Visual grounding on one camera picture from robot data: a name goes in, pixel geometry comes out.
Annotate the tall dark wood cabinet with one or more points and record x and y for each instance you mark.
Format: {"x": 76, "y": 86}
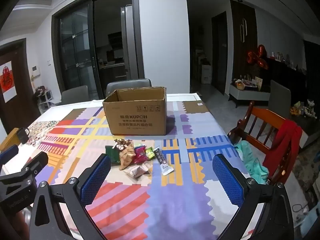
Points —
{"x": 243, "y": 42}

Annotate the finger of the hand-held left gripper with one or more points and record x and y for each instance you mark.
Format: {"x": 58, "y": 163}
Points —
{"x": 8, "y": 151}
{"x": 35, "y": 161}

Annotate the red foil balloons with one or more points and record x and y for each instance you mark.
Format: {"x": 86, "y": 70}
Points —
{"x": 257, "y": 55}

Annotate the red garment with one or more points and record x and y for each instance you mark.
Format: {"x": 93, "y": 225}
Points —
{"x": 285, "y": 140}

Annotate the beige standing card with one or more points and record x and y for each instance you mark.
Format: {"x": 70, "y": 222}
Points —
{"x": 259, "y": 83}

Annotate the teal cloth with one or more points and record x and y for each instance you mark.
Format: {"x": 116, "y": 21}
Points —
{"x": 252, "y": 165}

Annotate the grey dining chair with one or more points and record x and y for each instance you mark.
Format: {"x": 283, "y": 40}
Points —
{"x": 280, "y": 97}
{"x": 75, "y": 93}
{"x": 130, "y": 83}

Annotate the pink snack packet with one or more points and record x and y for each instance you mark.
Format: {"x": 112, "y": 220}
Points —
{"x": 140, "y": 155}

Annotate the woven basket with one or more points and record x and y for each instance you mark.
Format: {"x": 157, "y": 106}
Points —
{"x": 240, "y": 85}

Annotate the dark brown door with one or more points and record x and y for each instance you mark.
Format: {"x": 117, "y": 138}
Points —
{"x": 22, "y": 80}

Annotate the floral patterned table mat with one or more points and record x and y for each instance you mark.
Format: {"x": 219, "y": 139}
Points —
{"x": 41, "y": 130}

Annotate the colourful striped table mat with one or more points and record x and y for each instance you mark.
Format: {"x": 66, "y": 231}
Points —
{"x": 175, "y": 192}

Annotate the dark interior door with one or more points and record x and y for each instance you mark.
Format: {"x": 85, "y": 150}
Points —
{"x": 219, "y": 55}

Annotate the red paper door decoration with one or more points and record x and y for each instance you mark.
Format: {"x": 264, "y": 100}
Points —
{"x": 6, "y": 80}

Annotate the wooden high chair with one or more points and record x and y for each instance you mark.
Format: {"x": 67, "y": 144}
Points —
{"x": 265, "y": 120}

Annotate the clear pastry packet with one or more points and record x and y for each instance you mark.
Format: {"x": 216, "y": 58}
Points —
{"x": 137, "y": 171}

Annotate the cardboard box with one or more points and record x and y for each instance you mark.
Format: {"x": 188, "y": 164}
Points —
{"x": 135, "y": 120}

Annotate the tan snack packet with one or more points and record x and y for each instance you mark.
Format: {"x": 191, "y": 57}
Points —
{"x": 126, "y": 158}

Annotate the black mug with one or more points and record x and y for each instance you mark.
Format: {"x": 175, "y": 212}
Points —
{"x": 22, "y": 136}

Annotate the gold brown wrapped candy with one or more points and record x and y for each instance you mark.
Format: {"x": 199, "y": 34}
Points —
{"x": 125, "y": 142}

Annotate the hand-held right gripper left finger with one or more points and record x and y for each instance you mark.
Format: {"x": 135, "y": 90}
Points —
{"x": 96, "y": 177}

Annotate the black glass sliding door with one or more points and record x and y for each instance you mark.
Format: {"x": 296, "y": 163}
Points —
{"x": 75, "y": 55}

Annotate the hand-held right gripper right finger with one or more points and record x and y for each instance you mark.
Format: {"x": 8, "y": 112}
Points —
{"x": 228, "y": 182}

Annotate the dark red snack packet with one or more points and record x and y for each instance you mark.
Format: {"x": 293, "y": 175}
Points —
{"x": 117, "y": 148}

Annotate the dark green snack packet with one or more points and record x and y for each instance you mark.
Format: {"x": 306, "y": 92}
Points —
{"x": 111, "y": 156}

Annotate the flower ornaments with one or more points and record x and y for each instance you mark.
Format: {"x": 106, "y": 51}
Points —
{"x": 305, "y": 108}

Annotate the silver refrigerator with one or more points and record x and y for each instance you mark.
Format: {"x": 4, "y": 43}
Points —
{"x": 130, "y": 42}

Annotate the white cube shelf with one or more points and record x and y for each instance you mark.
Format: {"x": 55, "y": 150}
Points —
{"x": 47, "y": 96}

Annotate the light green snack packet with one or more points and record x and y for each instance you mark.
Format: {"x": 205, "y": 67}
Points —
{"x": 150, "y": 153}

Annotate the white carton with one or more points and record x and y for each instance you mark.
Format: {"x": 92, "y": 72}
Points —
{"x": 206, "y": 75}

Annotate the kitchen base cabinet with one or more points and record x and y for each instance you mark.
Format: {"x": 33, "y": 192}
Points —
{"x": 112, "y": 71}

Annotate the black range hood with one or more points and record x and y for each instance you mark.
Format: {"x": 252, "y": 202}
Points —
{"x": 115, "y": 40}

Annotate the white wall intercom panel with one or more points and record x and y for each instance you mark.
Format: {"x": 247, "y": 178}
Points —
{"x": 35, "y": 70}

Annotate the black sideboard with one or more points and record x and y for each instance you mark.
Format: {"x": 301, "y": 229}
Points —
{"x": 300, "y": 85}

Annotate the white low cabinet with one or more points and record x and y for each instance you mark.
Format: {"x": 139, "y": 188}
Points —
{"x": 247, "y": 95}

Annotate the black white stick packet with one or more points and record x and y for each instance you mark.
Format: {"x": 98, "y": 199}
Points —
{"x": 162, "y": 161}

